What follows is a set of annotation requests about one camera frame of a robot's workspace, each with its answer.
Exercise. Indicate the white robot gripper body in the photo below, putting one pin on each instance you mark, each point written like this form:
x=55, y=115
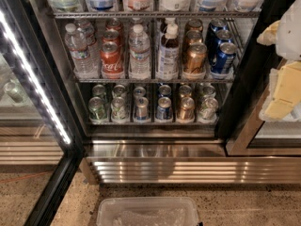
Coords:
x=291, y=37

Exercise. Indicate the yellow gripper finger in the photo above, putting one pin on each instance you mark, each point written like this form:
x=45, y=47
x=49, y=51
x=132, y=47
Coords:
x=287, y=93
x=268, y=36

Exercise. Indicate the dark drink bottle white cap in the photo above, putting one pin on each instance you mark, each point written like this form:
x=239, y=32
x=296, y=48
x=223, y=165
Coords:
x=168, y=55

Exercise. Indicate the right glass fridge door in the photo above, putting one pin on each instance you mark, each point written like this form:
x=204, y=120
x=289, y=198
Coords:
x=240, y=125

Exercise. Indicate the rear centre water bottle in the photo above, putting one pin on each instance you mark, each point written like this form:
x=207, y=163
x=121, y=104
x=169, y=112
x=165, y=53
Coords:
x=141, y=21

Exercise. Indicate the centre clear water bottle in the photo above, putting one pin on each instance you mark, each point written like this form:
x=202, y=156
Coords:
x=139, y=53

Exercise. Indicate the clear water bottle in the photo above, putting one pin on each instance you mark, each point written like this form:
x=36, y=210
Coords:
x=139, y=53
x=86, y=27
x=77, y=45

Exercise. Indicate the stainless steel fridge base grille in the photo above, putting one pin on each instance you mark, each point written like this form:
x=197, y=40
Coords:
x=181, y=162

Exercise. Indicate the rear left clear water bottle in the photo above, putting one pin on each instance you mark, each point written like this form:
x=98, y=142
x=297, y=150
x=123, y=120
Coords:
x=86, y=27

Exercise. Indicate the front left clear water bottle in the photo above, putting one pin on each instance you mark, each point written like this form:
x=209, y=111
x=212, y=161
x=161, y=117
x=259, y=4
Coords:
x=77, y=45

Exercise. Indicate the middle blue soda can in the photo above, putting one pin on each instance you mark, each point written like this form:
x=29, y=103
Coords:
x=219, y=37

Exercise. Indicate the blue soda can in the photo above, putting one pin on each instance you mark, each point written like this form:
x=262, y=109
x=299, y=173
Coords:
x=223, y=60
x=219, y=37
x=215, y=25

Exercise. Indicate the front blue soda can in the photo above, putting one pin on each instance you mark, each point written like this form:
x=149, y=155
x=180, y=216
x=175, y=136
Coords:
x=223, y=60

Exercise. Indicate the rear blue soda can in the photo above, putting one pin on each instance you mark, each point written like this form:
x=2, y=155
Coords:
x=215, y=25

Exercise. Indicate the middle gold soda can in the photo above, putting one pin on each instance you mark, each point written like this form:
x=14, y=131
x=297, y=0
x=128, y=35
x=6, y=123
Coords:
x=190, y=37

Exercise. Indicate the gold soda can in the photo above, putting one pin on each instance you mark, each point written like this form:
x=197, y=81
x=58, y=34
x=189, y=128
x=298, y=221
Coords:
x=194, y=24
x=194, y=65
x=190, y=37

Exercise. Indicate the front gold soda can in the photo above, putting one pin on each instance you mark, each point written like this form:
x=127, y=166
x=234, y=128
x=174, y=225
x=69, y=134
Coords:
x=194, y=65

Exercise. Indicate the rear gold soda can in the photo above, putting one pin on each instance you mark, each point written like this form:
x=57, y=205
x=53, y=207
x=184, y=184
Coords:
x=194, y=24

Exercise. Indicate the front silver soda can right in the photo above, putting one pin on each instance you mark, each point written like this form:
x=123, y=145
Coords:
x=207, y=110

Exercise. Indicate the silver soda can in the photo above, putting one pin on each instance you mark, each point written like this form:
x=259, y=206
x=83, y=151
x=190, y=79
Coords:
x=207, y=110
x=207, y=91

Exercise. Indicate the rear silver soda can right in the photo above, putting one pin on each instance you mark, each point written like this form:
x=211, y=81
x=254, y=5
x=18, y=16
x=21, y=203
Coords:
x=207, y=91

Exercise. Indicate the rear bronze soda can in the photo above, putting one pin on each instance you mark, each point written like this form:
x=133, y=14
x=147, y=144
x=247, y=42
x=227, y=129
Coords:
x=184, y=91

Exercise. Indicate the bronze soda can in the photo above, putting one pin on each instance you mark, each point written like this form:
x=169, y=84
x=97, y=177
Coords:
x=184, y=91
x=185, y=110

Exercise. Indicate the front bronze soda can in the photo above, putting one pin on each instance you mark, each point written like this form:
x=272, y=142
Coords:
x=185, y=110

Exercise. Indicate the rear blue pepsi can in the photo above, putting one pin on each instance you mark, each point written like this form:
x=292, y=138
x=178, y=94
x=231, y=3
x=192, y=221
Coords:
x=164, y=91

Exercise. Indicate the blue pepsi can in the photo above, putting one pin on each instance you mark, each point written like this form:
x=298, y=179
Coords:
x=164, y=109
x=164, y=91

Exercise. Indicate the front blue pepsi can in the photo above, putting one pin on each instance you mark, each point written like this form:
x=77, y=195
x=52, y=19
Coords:
x=164, y=109

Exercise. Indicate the rear silver-blue soda can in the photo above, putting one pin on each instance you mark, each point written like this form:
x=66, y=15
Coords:
x=139, y=92

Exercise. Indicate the silver-blue soda can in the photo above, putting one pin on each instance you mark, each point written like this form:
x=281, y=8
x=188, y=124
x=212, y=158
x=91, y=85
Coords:
x=141, y=109
x=139, y=92

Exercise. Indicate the front silver-blue soda can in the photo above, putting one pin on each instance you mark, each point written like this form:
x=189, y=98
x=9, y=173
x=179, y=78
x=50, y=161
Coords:
x=141, y=109

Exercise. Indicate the rear red coca-cola can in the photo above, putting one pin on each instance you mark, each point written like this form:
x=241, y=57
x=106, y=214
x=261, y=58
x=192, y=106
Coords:
x=114, y=24

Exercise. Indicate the red coca-cola can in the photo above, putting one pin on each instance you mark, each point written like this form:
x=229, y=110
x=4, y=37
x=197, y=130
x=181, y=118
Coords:
x=114, y=24
x=111, y=36
x=111, y=60

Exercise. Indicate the middle red coca-cola can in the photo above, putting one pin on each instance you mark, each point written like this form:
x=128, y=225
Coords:
x=111, y=36

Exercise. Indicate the front red coca-cola can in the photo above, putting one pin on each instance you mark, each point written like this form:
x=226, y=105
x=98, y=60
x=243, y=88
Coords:
x=111, y=60

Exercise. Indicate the rear white-green soda can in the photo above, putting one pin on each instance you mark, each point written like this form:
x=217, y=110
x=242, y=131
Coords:
x=119, y=91

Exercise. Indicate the white-green soda can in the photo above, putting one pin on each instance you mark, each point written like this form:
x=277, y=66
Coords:
x=118, y=110
x=119, y=91

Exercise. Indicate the front white-green soda can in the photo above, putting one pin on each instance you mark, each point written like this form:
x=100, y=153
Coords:
x=118, y=110

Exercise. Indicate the rear green soda can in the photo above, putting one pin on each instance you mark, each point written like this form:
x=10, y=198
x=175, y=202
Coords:
x=100, y=91

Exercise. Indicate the green soda can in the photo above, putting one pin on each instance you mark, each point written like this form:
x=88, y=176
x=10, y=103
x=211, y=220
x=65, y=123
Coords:
x=97, y=110
x=100, y=91

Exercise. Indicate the front green soda can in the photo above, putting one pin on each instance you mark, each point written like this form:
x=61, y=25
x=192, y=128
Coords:
x=97, y=110

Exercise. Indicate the clear plastic bin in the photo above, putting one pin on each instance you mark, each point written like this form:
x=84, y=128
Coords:
x=148, y=211

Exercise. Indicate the top wire fridge shelf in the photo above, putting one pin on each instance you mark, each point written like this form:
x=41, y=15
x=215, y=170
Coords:
x=156, y=14

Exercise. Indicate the wire fridge shelf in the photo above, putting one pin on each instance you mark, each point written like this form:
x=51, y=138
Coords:
x=156, y=14
x=147, y=81

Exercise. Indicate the middle wire fridge shelf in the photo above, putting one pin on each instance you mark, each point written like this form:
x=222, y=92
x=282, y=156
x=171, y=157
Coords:
x=147, y=81

